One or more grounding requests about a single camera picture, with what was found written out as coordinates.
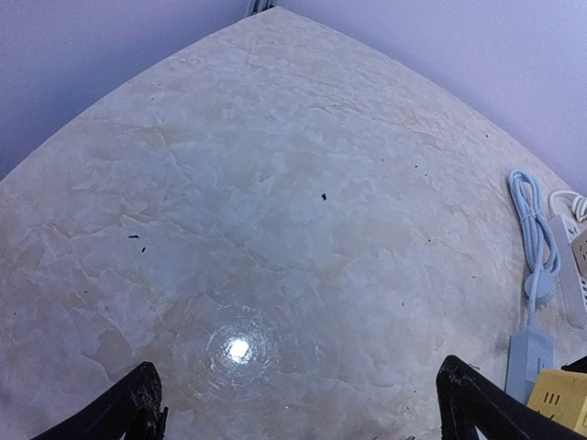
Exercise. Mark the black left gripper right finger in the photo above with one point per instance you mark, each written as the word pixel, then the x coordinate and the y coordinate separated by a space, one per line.
pixel 470 405

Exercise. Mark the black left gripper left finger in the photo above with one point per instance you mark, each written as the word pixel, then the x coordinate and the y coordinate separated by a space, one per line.
pixel 130 409

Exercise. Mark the yellow cube socket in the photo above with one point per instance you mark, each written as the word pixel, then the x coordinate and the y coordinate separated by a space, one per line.
pixel 561 396

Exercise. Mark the white power strip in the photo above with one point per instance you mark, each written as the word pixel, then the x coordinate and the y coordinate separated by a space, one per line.
pixel 572 283

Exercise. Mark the blue power strip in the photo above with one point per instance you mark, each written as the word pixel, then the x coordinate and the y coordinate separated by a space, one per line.
pixel 530 351

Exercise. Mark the beige cube socket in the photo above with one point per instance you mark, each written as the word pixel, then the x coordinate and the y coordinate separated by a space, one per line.
pixel 578 246

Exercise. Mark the left aluminium frame post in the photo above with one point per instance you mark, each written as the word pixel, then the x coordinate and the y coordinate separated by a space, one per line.
pixel 258 6

